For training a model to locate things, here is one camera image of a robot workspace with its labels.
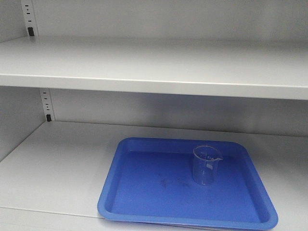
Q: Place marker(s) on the lower black shelf clip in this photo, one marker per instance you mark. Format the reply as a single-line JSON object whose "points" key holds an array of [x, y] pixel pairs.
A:
{"points": [[48, 117]]}

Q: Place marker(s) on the blue plastic tray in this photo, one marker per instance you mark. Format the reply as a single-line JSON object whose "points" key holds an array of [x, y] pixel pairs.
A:
{"points": [[150, 180]]}

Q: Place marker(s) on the grey lower cabinet shelf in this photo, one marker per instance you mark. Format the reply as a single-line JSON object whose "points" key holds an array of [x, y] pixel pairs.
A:
{"points": [[52, 181]]}

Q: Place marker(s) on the grey cabinet shelf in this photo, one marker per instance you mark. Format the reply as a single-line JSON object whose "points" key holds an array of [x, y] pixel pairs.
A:
{"points": [[169, 66], [52, 181]]}

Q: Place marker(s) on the upper black shelf clip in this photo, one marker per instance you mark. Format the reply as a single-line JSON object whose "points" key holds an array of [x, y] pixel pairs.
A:
{"points": [[30, 31]]}

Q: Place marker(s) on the black shelf clip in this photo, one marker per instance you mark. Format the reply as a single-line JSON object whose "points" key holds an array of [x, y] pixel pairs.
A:
{"points": [[30, 31], [48, 117]]}

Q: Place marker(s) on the clear glass beaker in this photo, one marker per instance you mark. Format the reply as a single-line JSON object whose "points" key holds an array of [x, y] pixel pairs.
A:
{"points": [[205, 164]]}

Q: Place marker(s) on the grey upper cabinet shelf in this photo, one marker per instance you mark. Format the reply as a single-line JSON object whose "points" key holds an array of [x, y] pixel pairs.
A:
{"points": [[169, 66]]}

